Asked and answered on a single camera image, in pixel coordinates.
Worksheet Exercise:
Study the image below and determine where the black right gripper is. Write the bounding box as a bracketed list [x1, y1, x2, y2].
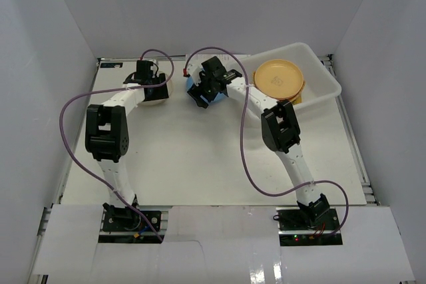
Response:
[188, 71, 218, 109]

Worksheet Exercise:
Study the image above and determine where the orange bear plate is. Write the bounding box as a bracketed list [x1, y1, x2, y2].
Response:
[253, 59, 305, 100]

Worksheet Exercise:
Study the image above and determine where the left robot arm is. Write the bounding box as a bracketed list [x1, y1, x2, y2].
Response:
[85, 60, 171, 207]

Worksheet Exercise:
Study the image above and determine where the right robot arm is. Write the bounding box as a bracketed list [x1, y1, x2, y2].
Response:
[184, 56, 329, 230]

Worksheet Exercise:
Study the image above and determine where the white plastic bin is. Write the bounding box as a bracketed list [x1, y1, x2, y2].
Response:
[226, 43, 341, 110]

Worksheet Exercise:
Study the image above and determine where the blue plastic plate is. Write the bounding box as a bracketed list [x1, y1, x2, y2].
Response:
[186, 76, 227, 104]

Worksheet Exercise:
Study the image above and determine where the cream plastic plate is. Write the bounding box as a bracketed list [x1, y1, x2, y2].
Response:
[134, 72, 174, 106]

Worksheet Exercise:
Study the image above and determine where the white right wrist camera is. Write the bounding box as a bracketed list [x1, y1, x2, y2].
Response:
[186, 64, 202, 86]

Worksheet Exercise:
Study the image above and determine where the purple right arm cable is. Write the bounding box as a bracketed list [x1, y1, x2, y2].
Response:
[184, 47, 349, 238]

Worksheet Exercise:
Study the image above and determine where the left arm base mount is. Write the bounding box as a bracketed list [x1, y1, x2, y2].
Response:
[98, 203, 164, 244]

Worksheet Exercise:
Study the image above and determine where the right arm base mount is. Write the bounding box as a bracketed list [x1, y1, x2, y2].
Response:
[273, 209, 343, 247]

